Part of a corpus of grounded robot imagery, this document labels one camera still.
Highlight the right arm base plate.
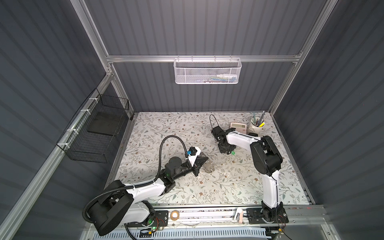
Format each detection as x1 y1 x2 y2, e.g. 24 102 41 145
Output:
246 208 290 225

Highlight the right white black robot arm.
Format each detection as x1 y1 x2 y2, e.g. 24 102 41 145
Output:
211 126 289 224

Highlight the tape roll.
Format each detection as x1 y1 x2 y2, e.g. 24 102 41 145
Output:
170 210 180 221

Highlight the white wire mesh basket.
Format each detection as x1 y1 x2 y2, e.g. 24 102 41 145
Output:
173 57 242 85

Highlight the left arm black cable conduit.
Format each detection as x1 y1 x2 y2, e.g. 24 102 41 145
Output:
82 134 189 223

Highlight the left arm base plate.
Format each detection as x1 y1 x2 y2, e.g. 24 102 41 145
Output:
128 210 169 228

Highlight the white pen cup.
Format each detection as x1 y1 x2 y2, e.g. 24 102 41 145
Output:
247 111 266 135

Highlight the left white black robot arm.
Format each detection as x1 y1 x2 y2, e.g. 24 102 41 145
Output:
83 153 209 236

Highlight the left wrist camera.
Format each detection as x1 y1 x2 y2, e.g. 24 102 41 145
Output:
187 147 201 167

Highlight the white pink small device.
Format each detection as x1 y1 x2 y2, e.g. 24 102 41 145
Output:
233 208 244 224

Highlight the black wire basket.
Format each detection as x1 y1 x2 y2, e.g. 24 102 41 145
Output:
57 91 130 164

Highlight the pink calculator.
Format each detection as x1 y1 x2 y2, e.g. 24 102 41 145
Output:
230 122 247 134

